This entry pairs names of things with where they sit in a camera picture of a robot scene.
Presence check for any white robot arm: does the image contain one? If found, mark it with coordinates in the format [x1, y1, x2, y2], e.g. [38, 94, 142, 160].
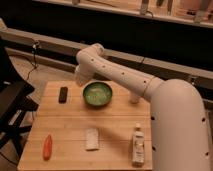
[75, 43, 211, 171]

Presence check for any black eraser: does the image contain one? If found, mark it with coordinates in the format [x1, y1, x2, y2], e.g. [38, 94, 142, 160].
[59, 87, 68, 103]

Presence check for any green bowl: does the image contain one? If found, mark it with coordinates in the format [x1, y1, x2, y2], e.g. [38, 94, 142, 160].
[83, 82, 113, 107]

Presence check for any white sponge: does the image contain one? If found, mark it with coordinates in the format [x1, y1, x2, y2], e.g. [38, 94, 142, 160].
[85, 128, 99, 151]

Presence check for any black chair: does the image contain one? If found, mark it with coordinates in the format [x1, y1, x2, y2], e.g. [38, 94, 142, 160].
[0, 37, 38, 157]

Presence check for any orange carrot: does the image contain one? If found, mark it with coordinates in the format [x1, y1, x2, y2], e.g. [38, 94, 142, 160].
[43, 135, 52, 160]

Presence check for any white dressing bottle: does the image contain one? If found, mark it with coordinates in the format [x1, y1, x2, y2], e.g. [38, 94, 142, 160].
[132, 123, 145, 167]

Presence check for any black hanging cable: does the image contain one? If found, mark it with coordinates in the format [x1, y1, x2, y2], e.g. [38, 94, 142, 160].
[25, 39, 41, 82]

